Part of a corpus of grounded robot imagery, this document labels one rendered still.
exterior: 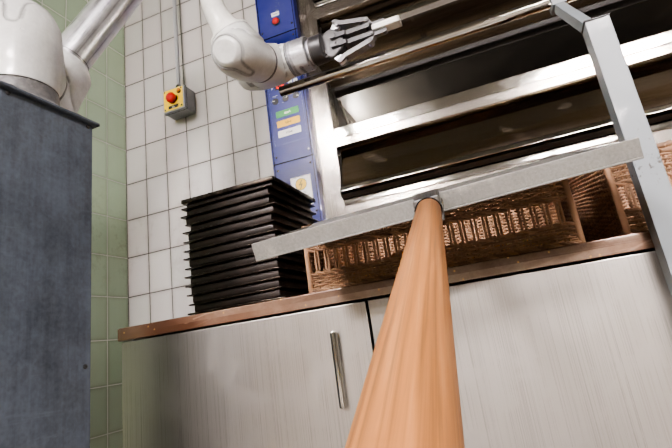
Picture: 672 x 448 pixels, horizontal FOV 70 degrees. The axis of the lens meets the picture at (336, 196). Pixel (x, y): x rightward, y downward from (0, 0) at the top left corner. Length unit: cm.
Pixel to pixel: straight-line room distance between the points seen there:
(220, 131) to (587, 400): 148
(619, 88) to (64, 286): 103
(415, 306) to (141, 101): 207
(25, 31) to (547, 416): 120
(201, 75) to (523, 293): 154
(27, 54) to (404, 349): 108
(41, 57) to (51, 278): 45
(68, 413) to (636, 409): 93
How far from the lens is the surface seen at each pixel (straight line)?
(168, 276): 190
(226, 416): 110
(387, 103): 194
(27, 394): 98
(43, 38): 121
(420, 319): 19
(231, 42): 113
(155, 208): 200
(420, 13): 161
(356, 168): 161
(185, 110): 198
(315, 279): 106
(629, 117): 93
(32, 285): 99
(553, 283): 92
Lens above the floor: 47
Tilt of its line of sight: 17 degrees up
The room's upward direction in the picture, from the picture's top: 8 degrees counter-clockwise
